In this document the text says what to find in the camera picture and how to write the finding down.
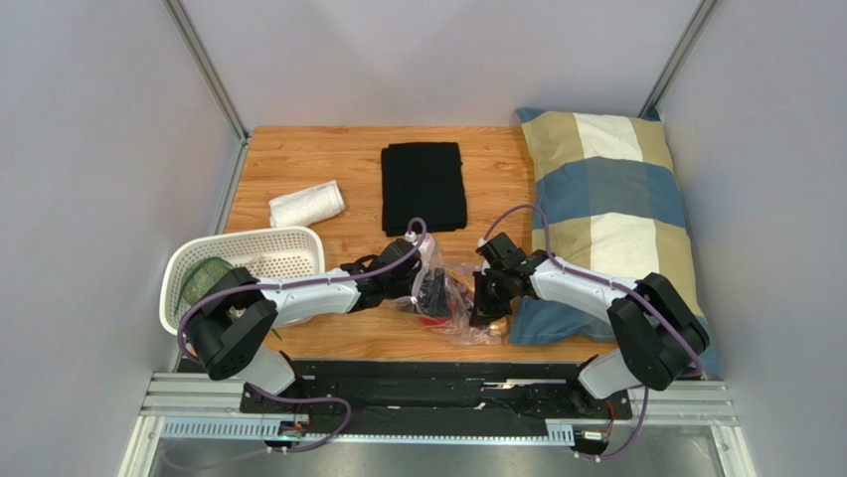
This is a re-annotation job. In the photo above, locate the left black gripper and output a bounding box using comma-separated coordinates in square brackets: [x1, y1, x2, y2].
[386, 265, 451, 318]

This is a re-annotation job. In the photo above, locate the clear zip top bag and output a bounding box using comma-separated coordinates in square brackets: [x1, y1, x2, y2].
[390, 235, 508, 347]

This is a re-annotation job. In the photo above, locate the red fake tomato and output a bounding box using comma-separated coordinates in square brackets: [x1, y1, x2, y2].
[419, 316, 452, 329]

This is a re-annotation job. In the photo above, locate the orange fake carrot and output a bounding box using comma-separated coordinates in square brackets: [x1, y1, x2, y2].
[487, 318, 510, 338]

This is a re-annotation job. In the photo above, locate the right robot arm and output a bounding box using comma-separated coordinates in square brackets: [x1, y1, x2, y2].
[472, 234, 711, 399]

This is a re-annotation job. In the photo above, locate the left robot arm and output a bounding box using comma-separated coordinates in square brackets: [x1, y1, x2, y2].
[177, 235, 436, 396]

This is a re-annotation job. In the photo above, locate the black folded cloth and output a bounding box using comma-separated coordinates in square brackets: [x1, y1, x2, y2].
[381, 142, 468, 237]

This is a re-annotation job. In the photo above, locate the plaid pillow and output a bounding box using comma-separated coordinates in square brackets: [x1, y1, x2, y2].
[515, 107, 705, 321]

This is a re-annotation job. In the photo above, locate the white perforated plastic basket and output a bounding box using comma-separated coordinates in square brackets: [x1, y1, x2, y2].
[159, 227, 325, 335]

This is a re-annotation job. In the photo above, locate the white rolled towel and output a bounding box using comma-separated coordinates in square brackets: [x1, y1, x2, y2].
[268, 180, 345, 228]

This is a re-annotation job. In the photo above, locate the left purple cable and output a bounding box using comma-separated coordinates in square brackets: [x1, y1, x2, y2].
[175, 218, 428, 362]

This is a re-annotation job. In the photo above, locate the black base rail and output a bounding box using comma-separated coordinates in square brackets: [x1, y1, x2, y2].
[135, 357, 739, 458]

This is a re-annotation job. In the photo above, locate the right aluminium frame post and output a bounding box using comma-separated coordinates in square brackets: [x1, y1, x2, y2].
[638, 0, 722, 120]

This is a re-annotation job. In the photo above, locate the aluminium frame post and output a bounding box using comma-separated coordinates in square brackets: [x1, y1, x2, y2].
[163, 0, 251, 145]
[638, 0, 722, 120]

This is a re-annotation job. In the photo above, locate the left aluminium frame post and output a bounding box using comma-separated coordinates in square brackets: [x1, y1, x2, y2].
[163, 0, 251, 145]

